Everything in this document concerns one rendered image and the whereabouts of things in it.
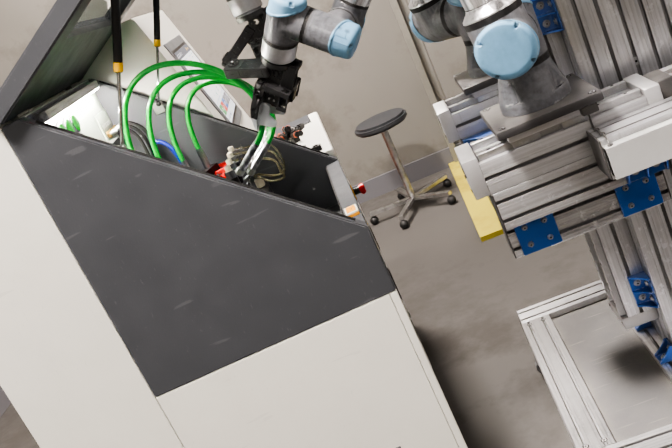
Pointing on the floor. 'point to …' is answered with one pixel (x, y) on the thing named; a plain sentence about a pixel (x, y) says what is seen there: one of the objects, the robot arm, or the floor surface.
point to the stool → (380, 123)
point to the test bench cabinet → (323, 390)
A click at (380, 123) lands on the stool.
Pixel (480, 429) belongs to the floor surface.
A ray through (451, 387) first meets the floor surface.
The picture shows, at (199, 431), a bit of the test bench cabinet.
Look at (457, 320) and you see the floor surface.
